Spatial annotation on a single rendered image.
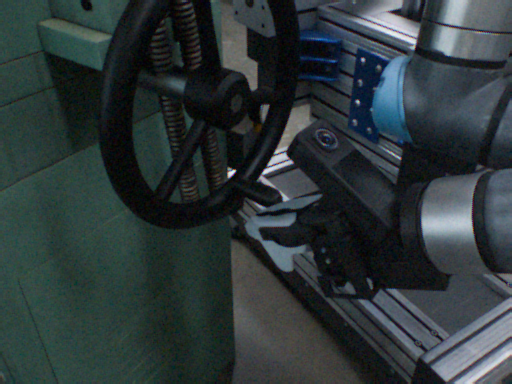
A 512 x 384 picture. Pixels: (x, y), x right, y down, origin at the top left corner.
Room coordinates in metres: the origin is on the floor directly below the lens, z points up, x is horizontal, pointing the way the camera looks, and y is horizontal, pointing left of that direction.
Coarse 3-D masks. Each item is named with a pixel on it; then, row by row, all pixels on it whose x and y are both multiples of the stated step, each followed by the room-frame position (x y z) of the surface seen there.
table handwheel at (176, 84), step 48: (144, 0) 0.40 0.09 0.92; (192, 0) 0.46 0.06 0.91; (288, 0) 0.55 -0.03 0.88; (144, 48) 0.39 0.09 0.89; (288, 48) 0.56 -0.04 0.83; (192, 96) 0.45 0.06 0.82; (240, 96) 0.46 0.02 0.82; (288, 96) 0.56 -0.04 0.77; (192, 144) 0.43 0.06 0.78; (144, 192) 0.37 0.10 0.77
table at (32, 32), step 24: (0, 0) 0.50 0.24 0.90; (24, 0) 0.51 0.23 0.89; (216, 0) 0.60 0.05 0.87; (0, 24) 0.49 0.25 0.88; (24, 24) 0.51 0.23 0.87; (48, 24) 0.51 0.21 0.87; (72, 24) 0.51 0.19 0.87; (168, 24) 0.54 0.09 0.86; (216, 24) 0.60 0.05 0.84; (0, 48) 0.48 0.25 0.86; (24, 48) 0.50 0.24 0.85; (48, 48) 0.51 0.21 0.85; (72, 48) 0.49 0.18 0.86; (96, 48) 0.46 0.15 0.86
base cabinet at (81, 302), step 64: (0, 192) 0.45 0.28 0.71; (64, 192) 0.50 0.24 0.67; (0, 256) 0.43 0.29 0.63; (64, 256) 0.48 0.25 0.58; (128, 256) 0.56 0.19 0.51; (192, 256) 0.66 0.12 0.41; (0, 320) 0.40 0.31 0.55; (64, 320) 0.46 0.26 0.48; (128, 320) 0.54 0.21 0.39; (192, 320) 0.65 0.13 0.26
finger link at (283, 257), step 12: (252, 216) 0.42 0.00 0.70; (264, 216) 0.40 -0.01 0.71; (276, 216) 0.39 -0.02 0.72; (288, 216) 0.38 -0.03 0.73; (252, 228) 0.39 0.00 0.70; (276, 252) 0.38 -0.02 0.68; (288, 252) 0.37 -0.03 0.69; (300, 252) 0.36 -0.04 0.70; (276, 264) 0.38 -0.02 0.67; (288, 264) 0.37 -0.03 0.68
